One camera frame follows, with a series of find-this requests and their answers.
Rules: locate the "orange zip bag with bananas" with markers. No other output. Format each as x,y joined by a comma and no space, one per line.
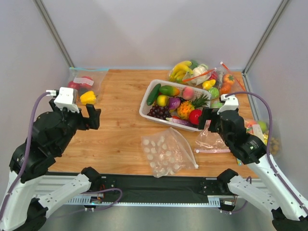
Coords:
200,74

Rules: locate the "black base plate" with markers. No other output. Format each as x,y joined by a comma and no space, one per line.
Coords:
168,189

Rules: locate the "fake yellow bell pepper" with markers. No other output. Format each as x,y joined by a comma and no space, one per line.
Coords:
88,97

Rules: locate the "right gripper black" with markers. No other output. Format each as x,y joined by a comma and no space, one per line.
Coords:
212,121

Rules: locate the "fake grape bunch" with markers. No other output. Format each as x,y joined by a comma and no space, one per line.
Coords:
160,112

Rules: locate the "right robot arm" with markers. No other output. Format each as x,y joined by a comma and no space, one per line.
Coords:
283,204

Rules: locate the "fake banana bunch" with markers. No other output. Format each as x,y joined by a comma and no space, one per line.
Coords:
180,69

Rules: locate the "fake purple onion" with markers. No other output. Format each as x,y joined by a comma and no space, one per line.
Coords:
174,103

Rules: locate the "fake pink peach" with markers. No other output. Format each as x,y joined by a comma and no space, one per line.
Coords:
188,93

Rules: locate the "fake pineapple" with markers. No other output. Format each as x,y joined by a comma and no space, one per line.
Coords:
186,107

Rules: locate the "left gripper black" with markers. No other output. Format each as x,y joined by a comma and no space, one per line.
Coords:
84,119

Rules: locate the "blue zip bag right side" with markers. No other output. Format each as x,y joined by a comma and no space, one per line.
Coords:
252,127

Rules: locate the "fake purple eggplant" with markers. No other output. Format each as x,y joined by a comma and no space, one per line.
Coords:
181,122

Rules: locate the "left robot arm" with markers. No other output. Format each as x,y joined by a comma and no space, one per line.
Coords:
50,135

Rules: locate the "fake green cucumber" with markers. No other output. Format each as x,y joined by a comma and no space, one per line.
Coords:
153,95

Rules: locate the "polka dot zip bag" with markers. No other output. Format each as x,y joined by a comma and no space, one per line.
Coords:
167,153

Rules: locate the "blue zip bag with fruit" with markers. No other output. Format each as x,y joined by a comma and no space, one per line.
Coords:
84,80

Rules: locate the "fake yellow apple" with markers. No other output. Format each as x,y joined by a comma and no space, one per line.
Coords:
162,100

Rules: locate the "fake mango yellow green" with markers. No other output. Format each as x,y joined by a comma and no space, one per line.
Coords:
169,91

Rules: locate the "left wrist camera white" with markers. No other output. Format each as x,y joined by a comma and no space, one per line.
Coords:
66,98

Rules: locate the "red zip bag with vegetables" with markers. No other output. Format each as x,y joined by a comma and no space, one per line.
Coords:
222,81

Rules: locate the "bag of nuts right edge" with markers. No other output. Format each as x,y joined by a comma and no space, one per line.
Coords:
273,142

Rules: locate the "fake red apple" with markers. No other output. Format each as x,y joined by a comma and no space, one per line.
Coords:
194,116

